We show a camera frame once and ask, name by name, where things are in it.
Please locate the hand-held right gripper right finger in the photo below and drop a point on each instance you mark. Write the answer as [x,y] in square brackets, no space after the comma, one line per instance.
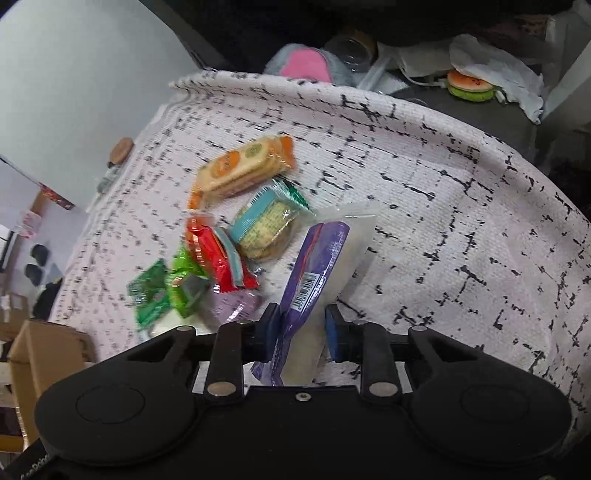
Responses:
[333,334]

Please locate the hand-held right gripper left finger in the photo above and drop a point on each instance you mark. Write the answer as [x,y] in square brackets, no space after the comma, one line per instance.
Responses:
[272,330]

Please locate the pale purple snack packet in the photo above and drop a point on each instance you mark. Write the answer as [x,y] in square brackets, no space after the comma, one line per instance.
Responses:
[231,307]

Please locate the purple and white snack packet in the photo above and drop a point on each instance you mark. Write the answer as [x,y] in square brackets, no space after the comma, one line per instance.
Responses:
[318,263]

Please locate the red snack packet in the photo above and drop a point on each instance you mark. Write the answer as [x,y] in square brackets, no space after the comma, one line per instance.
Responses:
[217,254]

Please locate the bright green snack packet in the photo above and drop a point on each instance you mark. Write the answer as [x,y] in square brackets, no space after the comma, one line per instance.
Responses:
[187,286]

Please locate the teal cracker packet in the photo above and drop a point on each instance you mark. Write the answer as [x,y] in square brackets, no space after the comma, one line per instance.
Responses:
[268,221]

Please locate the dark green snack packet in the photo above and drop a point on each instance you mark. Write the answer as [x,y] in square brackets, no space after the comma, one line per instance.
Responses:
[150,295]

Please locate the orange cracker packet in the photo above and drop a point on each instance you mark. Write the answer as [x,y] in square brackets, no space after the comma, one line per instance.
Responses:
[240,166]

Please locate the large cardboard box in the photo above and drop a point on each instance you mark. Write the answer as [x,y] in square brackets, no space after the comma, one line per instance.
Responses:
[46,364]

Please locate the white black-flecked blanket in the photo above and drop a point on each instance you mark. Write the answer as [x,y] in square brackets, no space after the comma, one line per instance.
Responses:
[415,184]

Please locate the glass jar with cork lid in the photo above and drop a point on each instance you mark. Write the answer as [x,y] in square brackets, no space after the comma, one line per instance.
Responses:
[115,159]

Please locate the black slipper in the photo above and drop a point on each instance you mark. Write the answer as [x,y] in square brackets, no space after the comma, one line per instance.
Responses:
[33,273]
[39,254]

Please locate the pink and grey plush toy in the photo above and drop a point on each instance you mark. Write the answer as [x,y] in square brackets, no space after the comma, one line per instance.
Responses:
[302,64]

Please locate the clear plastic bottle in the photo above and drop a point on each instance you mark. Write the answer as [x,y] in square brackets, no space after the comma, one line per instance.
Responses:
[351,50]

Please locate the burger toy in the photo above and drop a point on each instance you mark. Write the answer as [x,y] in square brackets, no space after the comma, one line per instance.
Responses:
[471,85]

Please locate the white plastic bag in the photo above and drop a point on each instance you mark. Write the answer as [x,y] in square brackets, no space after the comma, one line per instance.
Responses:
[503,64]

